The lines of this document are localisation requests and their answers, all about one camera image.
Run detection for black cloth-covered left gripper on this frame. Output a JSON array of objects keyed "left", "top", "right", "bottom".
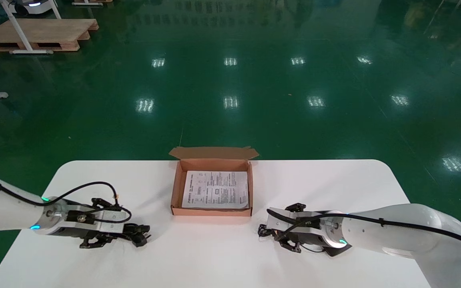
[{"left": 54, "top": 198, "right": 135, "bottom": 249}]

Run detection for black cloth-covered right gripper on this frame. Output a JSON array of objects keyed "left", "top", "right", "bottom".
[{"left": 279, "top": 203, "right": 324, "bottom": 254}]

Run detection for black power cable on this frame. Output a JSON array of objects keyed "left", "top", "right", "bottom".
[{"left": 112, "top": 223, "right": 152, "bottom": 248}]

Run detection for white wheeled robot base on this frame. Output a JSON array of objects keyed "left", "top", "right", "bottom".
[{"left": 8, "top": 0, "right": 57, "bottom": 15}]

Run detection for open brown cardboard box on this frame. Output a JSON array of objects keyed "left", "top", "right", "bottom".
[{"left": 168, "top": 146, "right": 260, "bottom": 218}]

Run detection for printed white paper manual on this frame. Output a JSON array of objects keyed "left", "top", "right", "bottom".
[{"left": 181, "top": 170, "right": 250, "bottom": 210}]

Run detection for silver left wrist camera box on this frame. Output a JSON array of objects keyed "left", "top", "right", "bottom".
[{"left": 63, "top": 207, "right": 124, "bottom": 234}]

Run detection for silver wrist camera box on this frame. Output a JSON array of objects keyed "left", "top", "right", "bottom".
[
  {"left": 63, "top": 207, "right": 124, "bottom": 234},
  {"left": 266, "top": 210, "right": 324, "bottom": 237}
]

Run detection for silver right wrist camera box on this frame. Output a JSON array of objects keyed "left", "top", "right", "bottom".
[{"left": 266, "top": 210, "right": 324, "bottom": 237}]

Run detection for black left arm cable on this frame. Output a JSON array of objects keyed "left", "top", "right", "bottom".
[{"left": 0, "top": 170, "right": 132, "bottom": 224}]

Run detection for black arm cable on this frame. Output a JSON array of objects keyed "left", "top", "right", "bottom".
[
  {"left": 0, "top": 170, "right": 132, "bottom": 224},
  {"left": 268, "top": 209, "right": 461, "bottom": 253}
]

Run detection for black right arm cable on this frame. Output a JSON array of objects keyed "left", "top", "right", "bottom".
[{"left": 268, "top": 209, "right": 461, "bottom": 253}]

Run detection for white metal table frame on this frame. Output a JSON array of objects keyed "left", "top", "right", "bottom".
[{"left": 0, "top": 0, "right": 62, "bottom": 55}]

